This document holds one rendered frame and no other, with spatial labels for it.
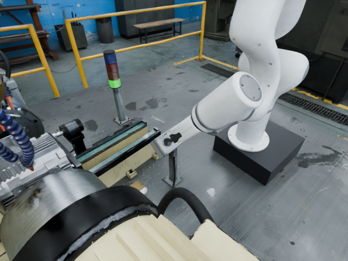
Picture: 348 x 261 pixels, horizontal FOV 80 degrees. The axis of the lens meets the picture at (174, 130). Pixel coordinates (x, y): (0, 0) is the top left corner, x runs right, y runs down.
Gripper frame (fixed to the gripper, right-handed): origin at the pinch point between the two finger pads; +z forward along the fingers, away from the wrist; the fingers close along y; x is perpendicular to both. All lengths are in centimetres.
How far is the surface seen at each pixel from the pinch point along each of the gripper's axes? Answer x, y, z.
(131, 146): -7.1, 1.1, 31.5
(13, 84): -59, 25, 45
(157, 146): -0.7, 3.5, 7.8
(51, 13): -370, -158, 354
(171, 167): 9.7, -3.8, 21.3
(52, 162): -15.1, 31.6, 17.7
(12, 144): -27, 37, 22
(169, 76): -44, -83, 77
